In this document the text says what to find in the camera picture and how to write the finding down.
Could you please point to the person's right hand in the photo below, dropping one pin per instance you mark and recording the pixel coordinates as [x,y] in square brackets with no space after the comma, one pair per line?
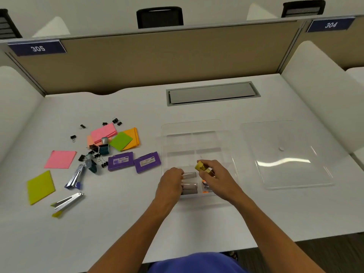
[221,181]

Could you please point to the orange capped glue stick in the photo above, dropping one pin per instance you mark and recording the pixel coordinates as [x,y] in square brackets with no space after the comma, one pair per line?
[206,188]

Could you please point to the black office chair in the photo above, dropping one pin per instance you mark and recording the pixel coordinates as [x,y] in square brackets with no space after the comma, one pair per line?
[303,9]
[8,25]
[159,18]

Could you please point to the peach sticky note pad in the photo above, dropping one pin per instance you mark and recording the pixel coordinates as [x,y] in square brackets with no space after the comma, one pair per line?
[89,140]

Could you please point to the blue shirt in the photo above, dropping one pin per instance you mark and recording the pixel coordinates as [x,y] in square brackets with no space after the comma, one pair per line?
[196,264]

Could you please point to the person's right thumb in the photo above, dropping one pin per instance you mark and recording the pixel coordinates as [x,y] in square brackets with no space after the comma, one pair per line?
[204,175]

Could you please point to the beige desk partition panel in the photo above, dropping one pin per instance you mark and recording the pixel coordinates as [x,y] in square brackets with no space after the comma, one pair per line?
[338,45]
[159,59]

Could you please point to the person's right forearm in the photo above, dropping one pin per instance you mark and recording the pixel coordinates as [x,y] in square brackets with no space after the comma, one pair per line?
[270,235]

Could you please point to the green sticky note pad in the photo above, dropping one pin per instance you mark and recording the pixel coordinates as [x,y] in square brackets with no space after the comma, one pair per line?
[121,141]

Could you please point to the orange sticky note pad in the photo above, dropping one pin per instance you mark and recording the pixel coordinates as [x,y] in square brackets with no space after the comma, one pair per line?
[134,137]

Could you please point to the person's left fingers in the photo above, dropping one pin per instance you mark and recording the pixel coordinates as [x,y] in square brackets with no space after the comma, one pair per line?
[177,174]

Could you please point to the person's left forearm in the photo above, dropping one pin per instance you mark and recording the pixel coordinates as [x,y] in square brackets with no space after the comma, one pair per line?
[136,238]

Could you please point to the clear plastic lid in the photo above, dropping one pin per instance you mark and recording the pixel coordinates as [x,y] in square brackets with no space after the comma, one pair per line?
[287,156]

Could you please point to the pile of mixed binder clips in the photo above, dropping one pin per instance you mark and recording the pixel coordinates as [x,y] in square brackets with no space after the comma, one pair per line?
[96,154]

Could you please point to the pink sticky note pad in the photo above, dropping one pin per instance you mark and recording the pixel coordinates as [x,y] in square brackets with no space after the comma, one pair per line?
[103,133]
[60,159]

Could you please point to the blue and silver stapler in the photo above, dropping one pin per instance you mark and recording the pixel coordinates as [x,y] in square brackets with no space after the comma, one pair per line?
[75,176]

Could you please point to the clear plastic organizer box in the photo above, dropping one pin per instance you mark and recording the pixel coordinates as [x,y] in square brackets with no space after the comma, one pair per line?
[196,142]

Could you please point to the white side divider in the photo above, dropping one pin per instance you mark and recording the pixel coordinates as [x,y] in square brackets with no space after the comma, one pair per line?
[52,27]
[260,13]
[17,105]
[324,93]

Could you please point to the yellow and silver stapler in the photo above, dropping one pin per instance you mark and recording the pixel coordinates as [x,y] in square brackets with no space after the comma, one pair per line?
[66,202]

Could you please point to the yellow-green sticky note pad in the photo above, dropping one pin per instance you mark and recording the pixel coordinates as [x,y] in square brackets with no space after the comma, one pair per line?
[40,187]

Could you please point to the purple staple box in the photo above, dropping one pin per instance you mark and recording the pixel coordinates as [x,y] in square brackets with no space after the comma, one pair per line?
[121,161]
[148,162]

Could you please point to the person's left hand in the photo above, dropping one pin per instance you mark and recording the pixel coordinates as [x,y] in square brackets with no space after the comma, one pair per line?
[167,187]

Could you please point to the grey glue stick tube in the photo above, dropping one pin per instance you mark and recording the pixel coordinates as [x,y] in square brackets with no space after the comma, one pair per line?
[190,175]
[190,188]

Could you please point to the blue desk number label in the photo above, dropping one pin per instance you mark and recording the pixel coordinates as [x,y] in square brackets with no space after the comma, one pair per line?
[330,24]
[37,48]

